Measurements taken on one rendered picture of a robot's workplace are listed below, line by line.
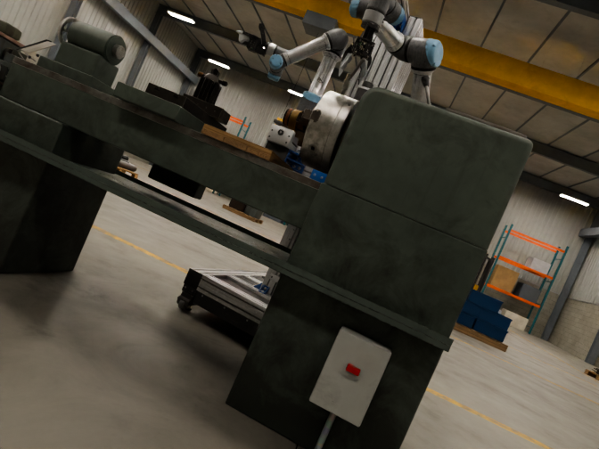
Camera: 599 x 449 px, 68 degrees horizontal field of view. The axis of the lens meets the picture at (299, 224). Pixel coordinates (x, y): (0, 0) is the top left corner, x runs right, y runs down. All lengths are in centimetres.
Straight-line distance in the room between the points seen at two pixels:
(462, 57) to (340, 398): 1174
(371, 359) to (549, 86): 1186
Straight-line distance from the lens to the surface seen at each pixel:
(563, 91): 1307
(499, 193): 158
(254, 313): 231
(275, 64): 260
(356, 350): 149
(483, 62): 1283
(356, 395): 152
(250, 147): 170
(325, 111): 170
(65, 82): 220
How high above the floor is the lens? 72
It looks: 1 degrees down
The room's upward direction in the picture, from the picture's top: 24 degrees clockwise
